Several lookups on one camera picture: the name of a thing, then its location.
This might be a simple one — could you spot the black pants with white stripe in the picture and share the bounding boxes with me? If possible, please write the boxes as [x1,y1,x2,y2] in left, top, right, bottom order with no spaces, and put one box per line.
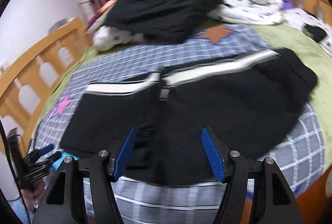
[60,49,317,186]

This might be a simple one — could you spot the person's left hand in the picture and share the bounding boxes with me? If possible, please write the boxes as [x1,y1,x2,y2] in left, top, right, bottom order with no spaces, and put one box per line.
[21,179,46,212]

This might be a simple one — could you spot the grey checked star blanket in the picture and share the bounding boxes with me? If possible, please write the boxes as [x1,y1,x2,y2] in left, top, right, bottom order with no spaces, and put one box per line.
[34,25,325,223]

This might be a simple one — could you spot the purple patterned pillow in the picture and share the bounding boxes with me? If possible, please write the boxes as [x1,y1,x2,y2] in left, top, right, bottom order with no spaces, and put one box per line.
[83,0,118,34]

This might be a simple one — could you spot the white floral duvet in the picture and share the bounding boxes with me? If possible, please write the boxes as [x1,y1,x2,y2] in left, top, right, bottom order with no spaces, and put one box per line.
[93,0,284,52]

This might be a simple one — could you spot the black jacket pile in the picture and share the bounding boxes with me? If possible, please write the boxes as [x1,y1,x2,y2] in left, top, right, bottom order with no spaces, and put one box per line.
[104,0,223,44]

